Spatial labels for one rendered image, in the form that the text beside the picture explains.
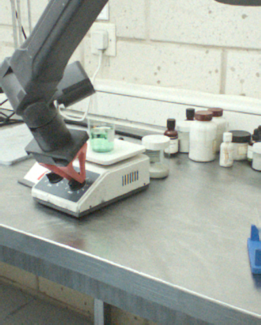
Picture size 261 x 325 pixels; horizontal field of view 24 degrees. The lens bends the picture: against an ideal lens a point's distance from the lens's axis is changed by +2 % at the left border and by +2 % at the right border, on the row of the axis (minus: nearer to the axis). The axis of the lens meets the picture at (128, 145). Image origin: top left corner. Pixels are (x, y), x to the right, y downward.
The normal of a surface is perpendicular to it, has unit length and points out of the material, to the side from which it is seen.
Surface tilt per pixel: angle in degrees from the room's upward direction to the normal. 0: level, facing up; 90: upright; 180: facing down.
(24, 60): 89
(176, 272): 0
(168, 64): 90
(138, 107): 90
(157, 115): 90
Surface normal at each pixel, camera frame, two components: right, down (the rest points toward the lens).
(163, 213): 0.00, -0.96
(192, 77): -0.58, 0.25
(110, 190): 0.74, 0.19
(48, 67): 0.50, 0.77
